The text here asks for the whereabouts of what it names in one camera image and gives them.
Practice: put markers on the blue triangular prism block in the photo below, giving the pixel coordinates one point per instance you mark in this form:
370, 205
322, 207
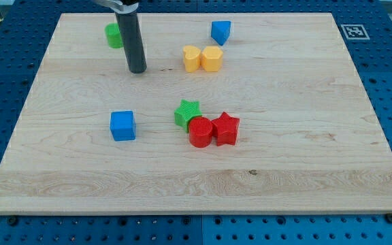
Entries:
220, 31

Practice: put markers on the green cylinder block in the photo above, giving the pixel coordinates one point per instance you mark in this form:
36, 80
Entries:
112, 33

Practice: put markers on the blue cube block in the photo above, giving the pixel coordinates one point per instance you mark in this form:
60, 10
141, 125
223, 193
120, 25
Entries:
123, 126

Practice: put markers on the yellow hexagon block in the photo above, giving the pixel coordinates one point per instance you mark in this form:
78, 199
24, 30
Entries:
212, 58

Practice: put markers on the red cylinder block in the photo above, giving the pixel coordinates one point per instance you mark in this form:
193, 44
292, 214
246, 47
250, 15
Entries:
200, 132

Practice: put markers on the red star block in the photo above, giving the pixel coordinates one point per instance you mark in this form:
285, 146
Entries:
225, 129

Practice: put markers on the yellow heart block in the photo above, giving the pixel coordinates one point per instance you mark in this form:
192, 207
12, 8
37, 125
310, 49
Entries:
191, 58

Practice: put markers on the white fiducial marker tag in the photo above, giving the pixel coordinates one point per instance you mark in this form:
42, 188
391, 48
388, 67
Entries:
355, 32

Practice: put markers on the light wooden board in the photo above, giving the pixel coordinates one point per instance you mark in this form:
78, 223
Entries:
309, 141

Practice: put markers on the green star block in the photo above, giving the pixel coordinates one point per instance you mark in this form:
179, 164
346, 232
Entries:
186, 111

